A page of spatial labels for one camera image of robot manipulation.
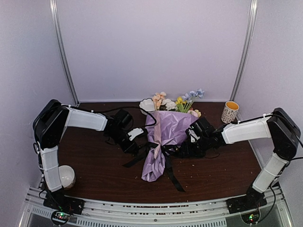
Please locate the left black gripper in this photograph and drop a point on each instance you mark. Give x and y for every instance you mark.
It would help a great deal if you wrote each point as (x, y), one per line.
(127, 149)

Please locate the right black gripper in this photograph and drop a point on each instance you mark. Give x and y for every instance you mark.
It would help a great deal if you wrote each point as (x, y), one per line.
(187, 150)

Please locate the black printed ribbon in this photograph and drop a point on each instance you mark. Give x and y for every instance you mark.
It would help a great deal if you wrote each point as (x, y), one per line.
(165, 153)

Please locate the pink wrapping paper sheet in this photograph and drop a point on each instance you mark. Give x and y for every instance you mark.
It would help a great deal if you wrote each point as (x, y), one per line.
(164, 128)

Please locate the scalloped white bowl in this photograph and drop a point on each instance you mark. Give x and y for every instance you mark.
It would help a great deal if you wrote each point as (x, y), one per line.
(147, 105)

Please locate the blue flower stem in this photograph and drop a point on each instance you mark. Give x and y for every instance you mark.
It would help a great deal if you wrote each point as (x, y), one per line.
(190, 97)

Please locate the patterned mug orange inside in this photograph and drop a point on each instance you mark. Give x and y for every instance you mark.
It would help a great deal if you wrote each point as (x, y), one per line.
(229, 112)

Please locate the peach flower stem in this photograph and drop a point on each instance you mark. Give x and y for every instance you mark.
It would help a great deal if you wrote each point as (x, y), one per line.
(157, 99)

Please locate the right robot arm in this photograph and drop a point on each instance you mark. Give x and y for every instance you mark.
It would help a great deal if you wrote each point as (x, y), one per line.
(277, 126)

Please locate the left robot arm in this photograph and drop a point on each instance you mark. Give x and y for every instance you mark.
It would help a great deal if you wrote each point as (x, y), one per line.
(57, 121)

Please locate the round white bowl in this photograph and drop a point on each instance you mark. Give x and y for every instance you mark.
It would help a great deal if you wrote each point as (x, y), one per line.
(67, 176)

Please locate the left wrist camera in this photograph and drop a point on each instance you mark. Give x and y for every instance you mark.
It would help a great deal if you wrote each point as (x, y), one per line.
(136, 132)

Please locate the front aluminium rail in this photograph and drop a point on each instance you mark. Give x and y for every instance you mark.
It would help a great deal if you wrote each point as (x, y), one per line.
(211, 213)

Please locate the left aluminium frame post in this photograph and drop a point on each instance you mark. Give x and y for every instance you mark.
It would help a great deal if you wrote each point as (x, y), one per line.
(63, 56)

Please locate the aluminium frame post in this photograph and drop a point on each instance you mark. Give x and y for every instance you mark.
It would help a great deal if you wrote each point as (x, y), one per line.
(63, 56)
(246, 46)

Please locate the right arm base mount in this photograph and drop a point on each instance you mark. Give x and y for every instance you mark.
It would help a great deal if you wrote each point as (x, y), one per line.
(245, 203)

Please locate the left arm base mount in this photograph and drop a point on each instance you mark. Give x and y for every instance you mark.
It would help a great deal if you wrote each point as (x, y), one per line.
(68, 205)

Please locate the right aluminium frame post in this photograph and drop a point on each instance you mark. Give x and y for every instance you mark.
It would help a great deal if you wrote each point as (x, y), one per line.
(246, 46)

